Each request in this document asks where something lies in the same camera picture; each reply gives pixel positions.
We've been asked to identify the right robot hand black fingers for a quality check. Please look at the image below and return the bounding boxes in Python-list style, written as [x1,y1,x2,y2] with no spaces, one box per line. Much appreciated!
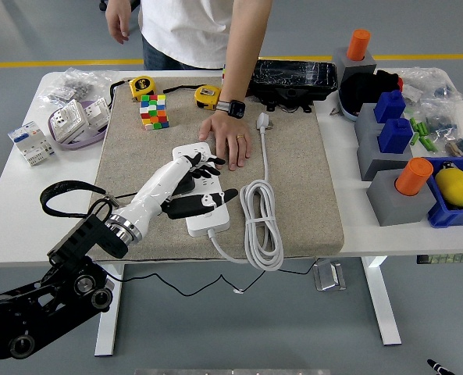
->
[426,359,457,375]

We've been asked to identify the person's left hand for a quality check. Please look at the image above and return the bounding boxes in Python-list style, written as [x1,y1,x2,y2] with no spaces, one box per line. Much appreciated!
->
[198,112,254,172]

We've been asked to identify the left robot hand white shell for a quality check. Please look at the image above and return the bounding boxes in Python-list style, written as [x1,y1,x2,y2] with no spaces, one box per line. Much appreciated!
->
[112,152,239,240]

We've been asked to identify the person's right hand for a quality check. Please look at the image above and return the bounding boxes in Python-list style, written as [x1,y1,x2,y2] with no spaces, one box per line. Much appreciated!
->
[105,0,134,45]

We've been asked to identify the white power strip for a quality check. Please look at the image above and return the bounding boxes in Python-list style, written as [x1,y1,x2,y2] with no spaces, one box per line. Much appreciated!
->
[171,141,232,238]

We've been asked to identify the black smartwatch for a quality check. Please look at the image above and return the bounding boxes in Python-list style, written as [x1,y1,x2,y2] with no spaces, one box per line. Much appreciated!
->
[215,99,247,119]

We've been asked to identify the yellow tape measure silver clip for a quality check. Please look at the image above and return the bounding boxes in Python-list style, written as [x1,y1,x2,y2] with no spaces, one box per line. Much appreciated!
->
[194,84,223,112]

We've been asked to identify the yellow tape measure black label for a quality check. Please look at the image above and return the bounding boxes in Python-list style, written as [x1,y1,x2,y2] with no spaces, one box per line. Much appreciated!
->
[129,75,157,101]

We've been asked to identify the person's torso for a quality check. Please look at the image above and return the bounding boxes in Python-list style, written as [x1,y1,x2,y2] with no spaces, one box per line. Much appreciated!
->
[139,0,240,71]

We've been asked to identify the clear bag of grey screws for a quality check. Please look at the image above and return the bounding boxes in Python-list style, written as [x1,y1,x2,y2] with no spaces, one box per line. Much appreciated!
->
[37,66,119,109]

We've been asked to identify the white table leg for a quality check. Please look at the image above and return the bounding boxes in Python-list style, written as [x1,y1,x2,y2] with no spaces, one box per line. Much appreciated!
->
[94,263,126,357]
[361,255,403,347]

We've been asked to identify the grey-brown mat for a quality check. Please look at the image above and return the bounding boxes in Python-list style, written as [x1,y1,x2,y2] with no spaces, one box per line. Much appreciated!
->
[81,76,345,262]

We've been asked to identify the black box wrapped in film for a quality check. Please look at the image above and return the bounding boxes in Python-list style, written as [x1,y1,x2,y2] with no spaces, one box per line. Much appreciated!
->
[246,58,340,114]

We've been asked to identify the purple tray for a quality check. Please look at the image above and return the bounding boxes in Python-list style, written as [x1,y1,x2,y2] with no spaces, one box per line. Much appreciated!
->
[48,99,111,152]

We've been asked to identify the table height control panel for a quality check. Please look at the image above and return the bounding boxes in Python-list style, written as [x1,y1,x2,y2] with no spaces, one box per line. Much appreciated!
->
[416,253,463,265]

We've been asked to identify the light blue dish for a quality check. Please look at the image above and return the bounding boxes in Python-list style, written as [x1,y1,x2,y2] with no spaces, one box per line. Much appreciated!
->
[338,90,363,123]

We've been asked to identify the grey peg block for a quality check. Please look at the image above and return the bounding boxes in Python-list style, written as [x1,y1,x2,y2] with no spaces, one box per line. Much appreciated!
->
[331,47,379,85]
[354,102,386,136]
[356,124,426,182]
[366,168,439,227]

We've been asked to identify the white circuit breaker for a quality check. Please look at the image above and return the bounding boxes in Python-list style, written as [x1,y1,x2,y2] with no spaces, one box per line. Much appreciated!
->
[7,120,56,167]

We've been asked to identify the black cloth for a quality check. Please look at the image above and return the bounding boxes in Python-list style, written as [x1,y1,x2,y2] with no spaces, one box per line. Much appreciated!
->
[339,69,402,114]

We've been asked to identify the blue plastic bin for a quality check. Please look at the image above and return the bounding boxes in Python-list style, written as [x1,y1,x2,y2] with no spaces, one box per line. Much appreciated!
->
[421,155,463,230]

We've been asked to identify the orange cylinder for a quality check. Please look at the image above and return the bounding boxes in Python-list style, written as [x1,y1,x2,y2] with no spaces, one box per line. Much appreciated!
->
[395,157,434,196]
[346,28,372,62]

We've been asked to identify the blue square peg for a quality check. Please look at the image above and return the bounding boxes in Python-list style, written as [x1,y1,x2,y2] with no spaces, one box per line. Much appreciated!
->
[373,90,407,124]
[378,116,415,155]

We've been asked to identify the yellow lemon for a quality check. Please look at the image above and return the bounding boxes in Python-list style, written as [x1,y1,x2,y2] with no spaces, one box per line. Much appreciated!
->
[435,167,463,207]

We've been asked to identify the clear plastic bag of parts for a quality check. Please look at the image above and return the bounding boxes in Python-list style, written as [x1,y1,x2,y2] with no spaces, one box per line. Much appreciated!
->
[398,66,463,105]

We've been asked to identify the clear bag of blue parts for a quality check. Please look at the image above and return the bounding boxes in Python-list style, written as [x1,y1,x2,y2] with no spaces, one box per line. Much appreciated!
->
[420,99,461,136]

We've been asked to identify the white power strip cable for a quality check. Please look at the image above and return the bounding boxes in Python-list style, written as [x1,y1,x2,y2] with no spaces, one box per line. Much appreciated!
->
[206,112,285,271]

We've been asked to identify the black tape measure strap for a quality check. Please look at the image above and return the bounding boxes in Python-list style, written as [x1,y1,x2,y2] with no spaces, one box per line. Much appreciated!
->
[109,79,134,103]
[162,84,197,94]

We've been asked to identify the white wall socket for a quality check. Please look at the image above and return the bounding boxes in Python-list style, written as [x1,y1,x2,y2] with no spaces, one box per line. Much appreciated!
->
[80,97,111,132]
[49,99,90,141]

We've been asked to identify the thin black adapter cord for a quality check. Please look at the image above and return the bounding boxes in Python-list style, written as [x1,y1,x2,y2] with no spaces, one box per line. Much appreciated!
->
[105,191,319,298]

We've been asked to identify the silver metal bracket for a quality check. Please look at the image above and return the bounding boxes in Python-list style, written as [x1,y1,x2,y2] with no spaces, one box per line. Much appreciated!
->
[312,259,347,292]

